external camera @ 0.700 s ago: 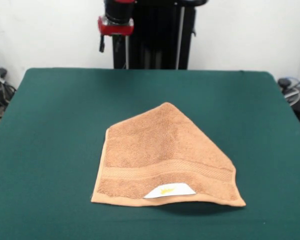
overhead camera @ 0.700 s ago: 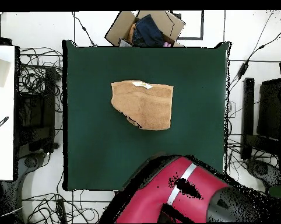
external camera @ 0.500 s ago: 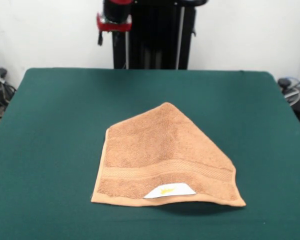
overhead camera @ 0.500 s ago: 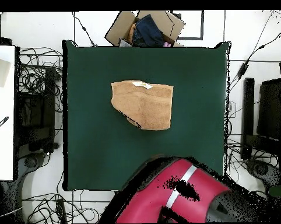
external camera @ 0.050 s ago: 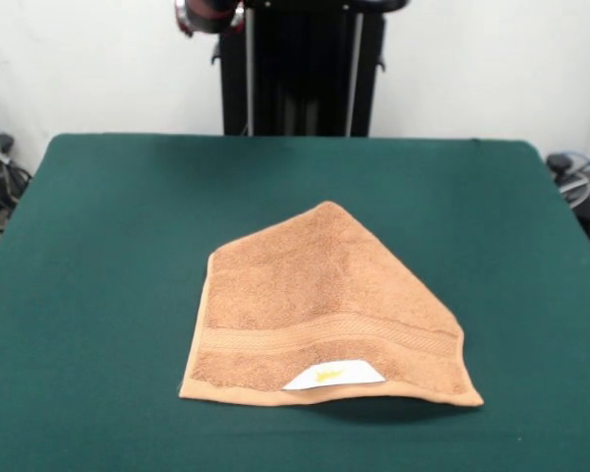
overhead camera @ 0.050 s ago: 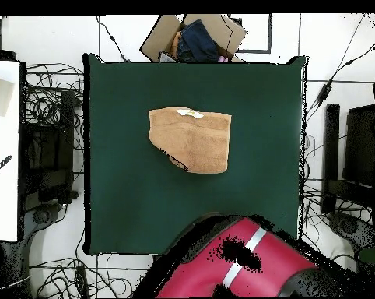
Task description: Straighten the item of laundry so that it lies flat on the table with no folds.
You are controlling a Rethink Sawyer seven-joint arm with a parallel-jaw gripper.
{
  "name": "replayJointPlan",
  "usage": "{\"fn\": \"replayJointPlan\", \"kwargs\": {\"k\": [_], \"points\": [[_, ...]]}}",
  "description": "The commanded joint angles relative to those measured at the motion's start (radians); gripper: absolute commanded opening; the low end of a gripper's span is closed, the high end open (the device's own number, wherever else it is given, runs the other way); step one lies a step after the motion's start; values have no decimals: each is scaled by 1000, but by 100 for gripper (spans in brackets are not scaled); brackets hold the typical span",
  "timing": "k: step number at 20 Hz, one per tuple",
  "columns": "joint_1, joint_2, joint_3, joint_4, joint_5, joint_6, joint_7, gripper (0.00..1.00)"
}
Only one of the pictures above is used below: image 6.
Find brown cardboard box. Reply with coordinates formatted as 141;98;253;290
139;13;248;63

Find black equipment rack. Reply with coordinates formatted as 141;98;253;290
20;90;79;205

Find orange cloth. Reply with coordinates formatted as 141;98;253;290
170;30;182;58

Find black power strip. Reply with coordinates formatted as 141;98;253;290
75;264;90;298

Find black flat panel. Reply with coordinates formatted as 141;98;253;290
342;104;375;188

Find dark blue jeans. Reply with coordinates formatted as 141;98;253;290
176;18;220;63

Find dark green table cloth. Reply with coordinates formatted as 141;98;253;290
82;53;308;256

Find black power adapter with cable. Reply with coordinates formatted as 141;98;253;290
305;33;375;121

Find black office chair base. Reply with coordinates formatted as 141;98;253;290
19;202;68;250
327;211;375;250

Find black ridged tool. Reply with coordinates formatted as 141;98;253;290
0;154;13;180

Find black upright post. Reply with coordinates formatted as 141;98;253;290
322;103;341;214

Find orange terry towel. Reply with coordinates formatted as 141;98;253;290
148;106;233;174

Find white table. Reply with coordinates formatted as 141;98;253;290
0;60;20;241

